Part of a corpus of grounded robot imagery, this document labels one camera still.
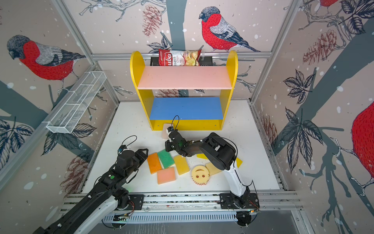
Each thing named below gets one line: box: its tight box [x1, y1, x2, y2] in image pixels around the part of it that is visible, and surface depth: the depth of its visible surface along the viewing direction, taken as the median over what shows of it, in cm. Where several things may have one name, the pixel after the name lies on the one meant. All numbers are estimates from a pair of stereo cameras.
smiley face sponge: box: [191, 165, 210, 186], surface depth 81 cm
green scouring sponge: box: [157, 148, 175, 169], surface depth 89 cm
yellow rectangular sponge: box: [173, 154, 190, 176], surface depth 87 cm
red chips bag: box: [158, 48, 203, 67], surface depth 89 cm
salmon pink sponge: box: [156, 167, 176, 185], surface depth 83 cm
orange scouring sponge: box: [147, 152, 162, 175], surface depth 87 cm
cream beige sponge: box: [205, 161, 222, 176], surface depth 85 cm
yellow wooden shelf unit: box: [130, 50, 239, 131], surface depth 91 cm
